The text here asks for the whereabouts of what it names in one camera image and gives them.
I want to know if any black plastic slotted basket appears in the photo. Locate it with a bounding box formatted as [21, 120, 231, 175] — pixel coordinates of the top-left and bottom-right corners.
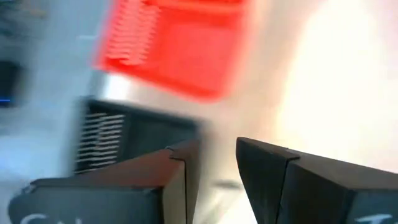
[73, 96, 200, 175]

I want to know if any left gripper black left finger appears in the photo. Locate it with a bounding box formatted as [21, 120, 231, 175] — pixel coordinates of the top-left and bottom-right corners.
[8, 139, 200, 224]

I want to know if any red plastic slotted basket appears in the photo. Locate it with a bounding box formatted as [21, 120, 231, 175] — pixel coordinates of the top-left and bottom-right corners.
[93, 0, 249, 103]

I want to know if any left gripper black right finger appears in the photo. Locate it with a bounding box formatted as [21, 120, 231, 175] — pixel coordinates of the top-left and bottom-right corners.
[235, 136, 398, 224]

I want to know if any black device blue light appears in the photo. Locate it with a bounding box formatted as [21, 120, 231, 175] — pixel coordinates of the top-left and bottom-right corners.
[0, 60, 20, 108]

